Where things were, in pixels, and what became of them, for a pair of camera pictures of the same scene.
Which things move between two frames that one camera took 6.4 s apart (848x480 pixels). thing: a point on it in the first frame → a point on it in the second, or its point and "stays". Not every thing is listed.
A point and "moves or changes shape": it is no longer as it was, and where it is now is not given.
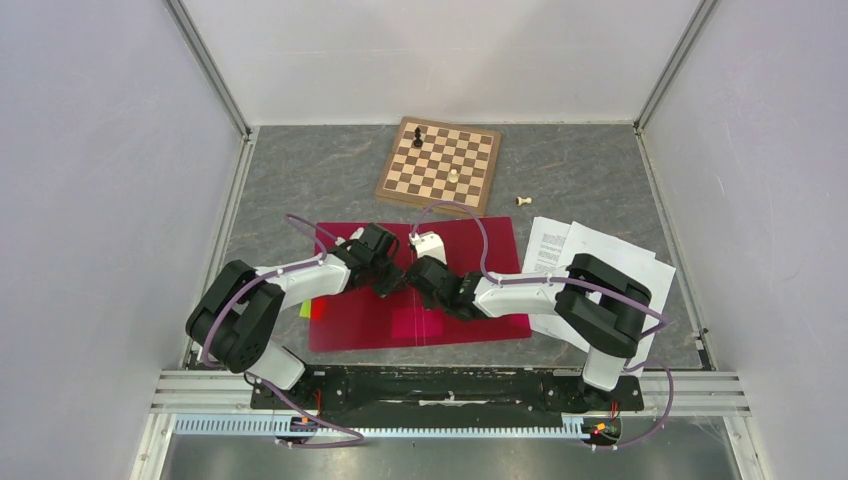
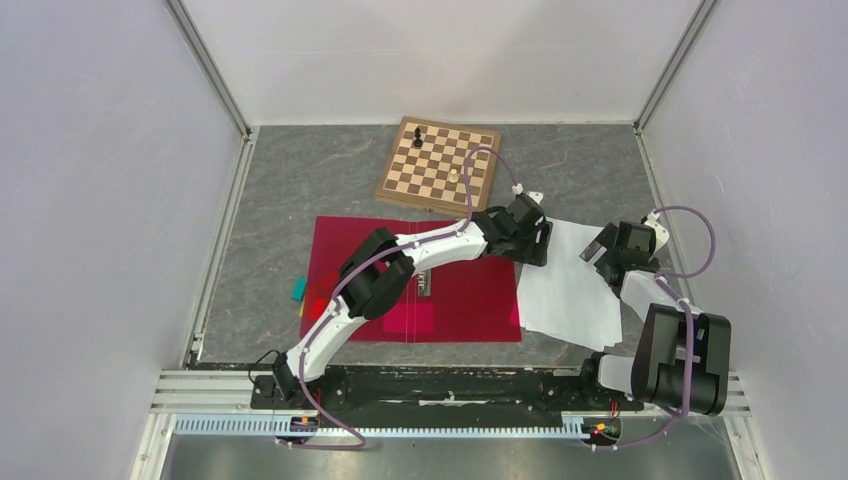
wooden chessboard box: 437,161 stays
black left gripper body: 385,278 → 525,250
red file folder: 405,317 stays
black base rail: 442,392 stays
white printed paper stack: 551,248 moves or changes shape
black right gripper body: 432,303 → 610,257
